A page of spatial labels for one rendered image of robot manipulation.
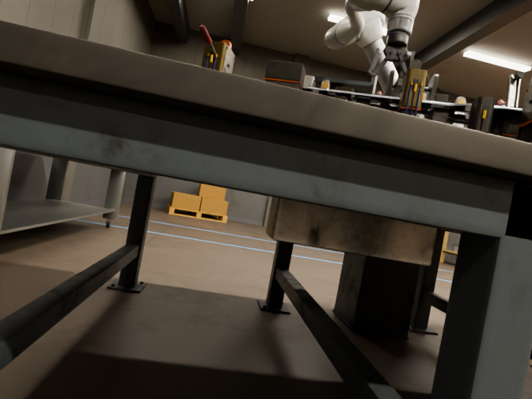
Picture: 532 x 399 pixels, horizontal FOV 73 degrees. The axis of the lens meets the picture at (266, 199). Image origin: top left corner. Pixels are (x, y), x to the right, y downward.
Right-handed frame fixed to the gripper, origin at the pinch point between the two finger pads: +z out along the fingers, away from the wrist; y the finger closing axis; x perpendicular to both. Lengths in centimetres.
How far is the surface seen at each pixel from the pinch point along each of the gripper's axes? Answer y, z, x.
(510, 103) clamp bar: -45.9, -5.5, -14.6
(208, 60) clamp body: 60, 5, 24
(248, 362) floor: 31, 104, 11
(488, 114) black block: -27.9, 10.7, 20.4
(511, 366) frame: -16, 63, 82
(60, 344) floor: 87, 104, 35
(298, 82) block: 29.7, 7.9, 20.8
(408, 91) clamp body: -4.2, 7.1, 21.9
